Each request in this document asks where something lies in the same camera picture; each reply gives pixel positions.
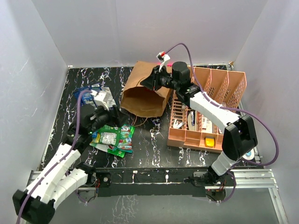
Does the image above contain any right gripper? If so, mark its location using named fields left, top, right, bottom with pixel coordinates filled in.
left=140, top=66, right=179, bottom=91

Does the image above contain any brown paper bag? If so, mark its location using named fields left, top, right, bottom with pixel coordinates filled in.
left=121, top=61, right=172, bottom=118

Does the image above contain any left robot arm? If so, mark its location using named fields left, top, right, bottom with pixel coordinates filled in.
left=13, top=105, right=127, bottom=224

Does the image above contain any yellow sticky note pad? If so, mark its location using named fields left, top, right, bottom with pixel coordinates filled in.
left=205, top=136, right=215, bottom=147

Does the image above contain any dark blue chips bag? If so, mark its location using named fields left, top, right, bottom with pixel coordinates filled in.
left=92, top=84, right=116, bottom=108

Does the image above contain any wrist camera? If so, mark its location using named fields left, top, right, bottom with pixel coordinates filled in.
left=91, top=90, right=109, bottom=111
left=156, top=51, right=170, bottom=71

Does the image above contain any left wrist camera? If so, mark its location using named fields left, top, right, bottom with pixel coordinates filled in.
left=91, top=90, right=109, bottom=111

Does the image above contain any green red snack packet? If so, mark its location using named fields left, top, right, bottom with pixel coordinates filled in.
left=91, top=125, right=121, bottom=146

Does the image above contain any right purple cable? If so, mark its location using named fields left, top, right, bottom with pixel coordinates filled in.
left=167, top=42, right=280, bottom=203

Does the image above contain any Fox's mint candy bag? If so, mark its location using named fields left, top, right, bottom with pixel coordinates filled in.
left=112, top=125, right=135, bottom=157

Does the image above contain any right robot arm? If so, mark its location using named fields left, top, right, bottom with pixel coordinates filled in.
left=140, top=62, right=257, bottom=185

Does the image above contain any pink plastic desk organizer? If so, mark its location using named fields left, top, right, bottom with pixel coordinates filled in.
left=167, top=67, right=247, bottom=153

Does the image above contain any blue white snack pack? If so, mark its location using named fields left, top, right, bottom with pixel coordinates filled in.
left=78, top=85, right=99, bottom=109

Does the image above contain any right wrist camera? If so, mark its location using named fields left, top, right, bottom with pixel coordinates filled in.
left=156, top=51, right=170, bottom=71

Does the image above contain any blue Burts chips bag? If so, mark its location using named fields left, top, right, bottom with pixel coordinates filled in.
left=73, top=89, right=84, bottom=105

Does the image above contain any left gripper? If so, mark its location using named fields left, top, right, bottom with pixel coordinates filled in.
left=89, top=102, right=130, bottom=134

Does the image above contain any aluminium frame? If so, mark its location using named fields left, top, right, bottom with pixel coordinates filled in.
left=14, top=170, right=288, bottom=224

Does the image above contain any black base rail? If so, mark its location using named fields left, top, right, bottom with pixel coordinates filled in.
left=96, top=167, right=234, bottom=197

